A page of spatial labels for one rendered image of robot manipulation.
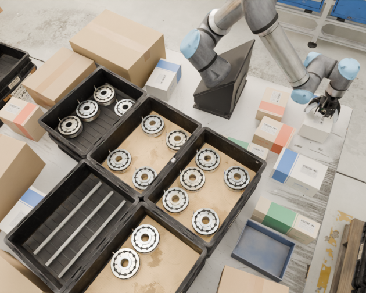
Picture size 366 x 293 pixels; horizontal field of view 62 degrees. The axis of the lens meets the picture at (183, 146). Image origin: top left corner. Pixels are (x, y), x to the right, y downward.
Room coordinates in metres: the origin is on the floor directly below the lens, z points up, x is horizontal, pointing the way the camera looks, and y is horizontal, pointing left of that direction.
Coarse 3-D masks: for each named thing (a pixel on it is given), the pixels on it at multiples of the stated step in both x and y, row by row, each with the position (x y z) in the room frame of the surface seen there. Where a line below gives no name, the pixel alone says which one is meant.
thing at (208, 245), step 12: (216, 132) 0.67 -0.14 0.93; (192, 144) 0.62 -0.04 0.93; (180, 156) 0.57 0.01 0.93; (252, 156) 0.54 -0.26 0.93; (168, 168) 0.52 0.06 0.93; (264, 168) 0.49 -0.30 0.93; (252, 180) 0.44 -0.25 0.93; (240, 204) 0.36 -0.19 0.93; (168, 216) 0.33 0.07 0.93; (228, 216) 0.32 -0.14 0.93; (216, 240) 0.24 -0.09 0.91
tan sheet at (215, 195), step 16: (208, 144) 0.67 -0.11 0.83; (192, 160) 0.60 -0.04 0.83; (208, 160) 0.59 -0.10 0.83; (224, 160) 0.59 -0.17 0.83; (208, 176) 0.52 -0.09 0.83; (208, 192) 0.45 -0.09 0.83; (224, 192) 0.44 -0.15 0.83; (240, 192) 0.44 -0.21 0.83; (192, 208) 0.39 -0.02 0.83; (224, 208) 0.38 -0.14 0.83; (208, 240) 0.26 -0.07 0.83
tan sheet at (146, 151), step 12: (168, 120) 0.81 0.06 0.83; (132, 132) 0.77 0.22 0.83; (168, 132) 0.75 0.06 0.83; (132, 144) 0.70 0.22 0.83; (144, 144) 0.70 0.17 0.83; (156, 144) 0.69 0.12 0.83; (132, 156) 0.64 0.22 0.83; (144, 156) 0.64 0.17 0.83; (156, 156) 0.63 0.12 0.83; (168, 156) 0.63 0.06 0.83; (108, 168) 0.59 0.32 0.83; (132, 168) 0.58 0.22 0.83; (156, 168) 0.58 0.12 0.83
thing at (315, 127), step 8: (312, 112) 0.81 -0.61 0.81; (304, 120) 0.77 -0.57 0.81; (312, 120) 0.76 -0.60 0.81; (320, 120) 0.76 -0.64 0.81; (328, 120) 0.76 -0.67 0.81; (304, 128) 0.74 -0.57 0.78; (312, 128) 0.73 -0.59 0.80; (320, 128) 0.72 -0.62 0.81; (328, 128) 0.71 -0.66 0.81; (304, 136) 0.73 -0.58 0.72; (312, 136) 0.72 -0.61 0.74; (320, 136) 0.70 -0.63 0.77
